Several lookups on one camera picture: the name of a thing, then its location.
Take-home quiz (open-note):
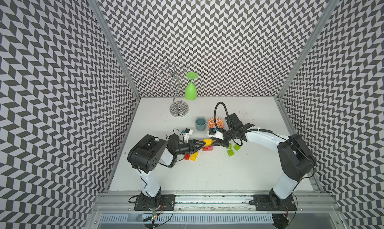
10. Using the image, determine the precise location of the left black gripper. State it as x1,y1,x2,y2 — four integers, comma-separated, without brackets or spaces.
174,139,206,156

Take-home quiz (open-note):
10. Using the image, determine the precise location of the yellow long lego brick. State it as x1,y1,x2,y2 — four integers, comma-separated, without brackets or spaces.
190,152,199,161

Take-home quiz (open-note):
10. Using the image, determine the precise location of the yellow curved lego brick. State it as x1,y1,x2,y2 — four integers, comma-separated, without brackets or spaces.
203,139,213,146

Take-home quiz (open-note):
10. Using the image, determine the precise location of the red long lego brick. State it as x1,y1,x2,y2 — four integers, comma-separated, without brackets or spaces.
184,153,191,160

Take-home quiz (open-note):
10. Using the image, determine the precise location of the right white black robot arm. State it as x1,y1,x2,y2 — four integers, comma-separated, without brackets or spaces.
208,113,317,210

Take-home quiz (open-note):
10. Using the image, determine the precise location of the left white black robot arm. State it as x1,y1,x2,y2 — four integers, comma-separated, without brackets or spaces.
127,134,206,199

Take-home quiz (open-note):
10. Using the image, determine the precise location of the green lego brick front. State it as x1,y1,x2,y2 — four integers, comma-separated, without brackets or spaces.
227,149,235,156

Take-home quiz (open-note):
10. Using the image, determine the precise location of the green lego brick right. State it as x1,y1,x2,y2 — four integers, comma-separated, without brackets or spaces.
234,144,241,151

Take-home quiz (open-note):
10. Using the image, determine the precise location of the orange white patterned bowl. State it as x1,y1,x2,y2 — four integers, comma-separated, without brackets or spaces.
207,117,225,129

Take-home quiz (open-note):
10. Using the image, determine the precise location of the grey blue ceramic cup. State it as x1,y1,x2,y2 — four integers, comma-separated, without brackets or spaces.
195,117,207,131

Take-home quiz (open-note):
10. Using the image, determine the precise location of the green plastic wine glass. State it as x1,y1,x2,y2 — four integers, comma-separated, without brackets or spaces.
185,72,198,101

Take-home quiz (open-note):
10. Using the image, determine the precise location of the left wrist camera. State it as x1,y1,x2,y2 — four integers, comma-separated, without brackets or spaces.
182,128,193,142

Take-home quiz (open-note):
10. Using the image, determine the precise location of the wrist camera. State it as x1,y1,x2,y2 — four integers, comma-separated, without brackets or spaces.
208,128,224,140
182,128,193,142

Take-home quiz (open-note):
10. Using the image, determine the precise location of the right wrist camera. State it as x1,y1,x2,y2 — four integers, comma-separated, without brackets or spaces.
208,128,224,140

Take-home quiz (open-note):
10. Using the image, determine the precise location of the aluminium front rail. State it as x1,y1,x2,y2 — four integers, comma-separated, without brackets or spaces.
91,191,342,215

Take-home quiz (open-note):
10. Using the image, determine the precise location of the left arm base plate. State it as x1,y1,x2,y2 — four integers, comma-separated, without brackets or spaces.
134,193,176,212

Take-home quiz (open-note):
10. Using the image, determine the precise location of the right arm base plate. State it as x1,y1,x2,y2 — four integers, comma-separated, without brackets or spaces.
253,195,297,212

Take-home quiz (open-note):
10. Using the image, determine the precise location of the chrome wire glass rack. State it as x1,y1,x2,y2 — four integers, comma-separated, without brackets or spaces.
152,62,189,118

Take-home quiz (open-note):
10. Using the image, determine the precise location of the white slotted cable duct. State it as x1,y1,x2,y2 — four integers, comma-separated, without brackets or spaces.
100,213,274,225

